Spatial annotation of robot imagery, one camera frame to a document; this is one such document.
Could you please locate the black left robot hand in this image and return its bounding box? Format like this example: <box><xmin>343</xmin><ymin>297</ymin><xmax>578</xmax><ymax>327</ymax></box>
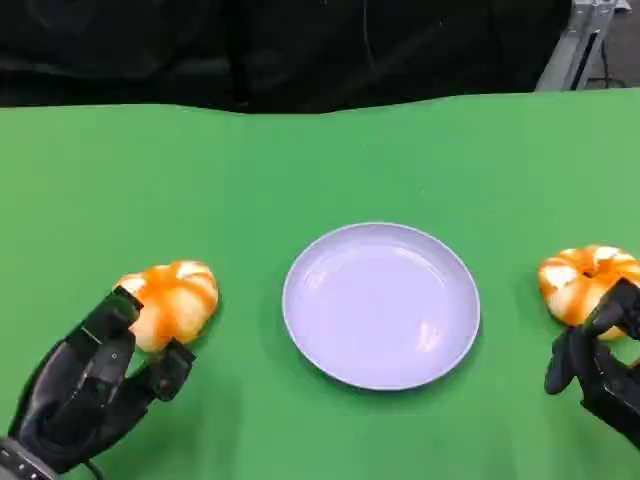
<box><xmin>7</xmin><ymin>285</ymin><xmax>197</xmax><ymax>475</ymax></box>

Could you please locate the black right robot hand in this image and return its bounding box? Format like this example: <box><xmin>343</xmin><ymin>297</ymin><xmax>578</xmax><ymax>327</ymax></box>
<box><xmin>543</xmin><ymin>277</ymin><xmax>640</xmax><ymax>445</ymax></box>

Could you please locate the orange white toy bread roll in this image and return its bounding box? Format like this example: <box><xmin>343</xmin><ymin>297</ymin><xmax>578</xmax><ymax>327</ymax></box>
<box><xmin>113</xmin><ymin>259</ymin><xmax>220</xmax><ymax>353</ymax></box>
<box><xmin>537</xmin><ymin>244</ymin><xmax>640</xmax><ymax>342</ymax></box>

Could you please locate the lilac plate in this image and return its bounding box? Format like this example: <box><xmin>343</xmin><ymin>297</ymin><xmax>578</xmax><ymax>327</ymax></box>
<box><xmin>281</xmin><ymin>221</ymin><xmax>482</xmax><ymax>392</ymax></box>

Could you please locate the green table cloth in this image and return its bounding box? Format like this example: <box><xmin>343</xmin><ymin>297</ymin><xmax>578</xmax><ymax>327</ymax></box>
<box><xmin>0</xmin><ymin>87</ymin><xmax>640</xmax><ymax>480</ymax></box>

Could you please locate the black backdrop curtain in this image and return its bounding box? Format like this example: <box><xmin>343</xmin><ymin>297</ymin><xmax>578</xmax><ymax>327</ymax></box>
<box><xmin>0</xmin><ymin>0</ymin><xmax>572</xmax><ymax>115</ymax></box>

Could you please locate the black background cable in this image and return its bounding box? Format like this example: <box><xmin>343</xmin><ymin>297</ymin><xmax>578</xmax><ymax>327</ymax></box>
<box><xmin>584</xmin><ymin>27</ymin><xmax>632</xmax><ymax>90</ymax></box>

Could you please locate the grey metal frame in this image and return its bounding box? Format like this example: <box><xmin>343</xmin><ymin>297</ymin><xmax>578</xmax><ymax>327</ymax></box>
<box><xmin>535</xmin><ymin>0</ymin><xmax>620</xmax><ymax>93</ymax></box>

